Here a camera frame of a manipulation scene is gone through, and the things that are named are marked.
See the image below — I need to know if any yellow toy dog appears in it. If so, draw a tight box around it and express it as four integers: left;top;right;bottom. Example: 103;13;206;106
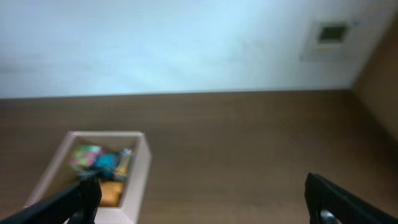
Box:
99;181;124;207

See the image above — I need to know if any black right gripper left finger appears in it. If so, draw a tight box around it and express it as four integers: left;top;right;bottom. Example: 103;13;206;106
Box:
1;176;102;224

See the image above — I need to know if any beige cardboard box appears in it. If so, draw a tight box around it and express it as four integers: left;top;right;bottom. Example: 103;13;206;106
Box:
24;131;152;224

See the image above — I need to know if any red toy fire truck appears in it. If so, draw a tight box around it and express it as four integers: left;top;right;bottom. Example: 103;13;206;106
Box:
113;149;135;182

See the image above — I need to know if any blue and white ball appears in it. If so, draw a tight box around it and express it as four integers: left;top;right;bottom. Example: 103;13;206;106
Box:
92;153;119;180

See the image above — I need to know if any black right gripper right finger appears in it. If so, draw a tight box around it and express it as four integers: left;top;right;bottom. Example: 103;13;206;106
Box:
304;172;397;224

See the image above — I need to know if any white wall control panel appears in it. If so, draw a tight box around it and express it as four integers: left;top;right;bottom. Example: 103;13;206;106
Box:
300;20;352;61

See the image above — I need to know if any colourful puzzle cube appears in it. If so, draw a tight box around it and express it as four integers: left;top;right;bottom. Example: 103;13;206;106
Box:
69;145;102;169

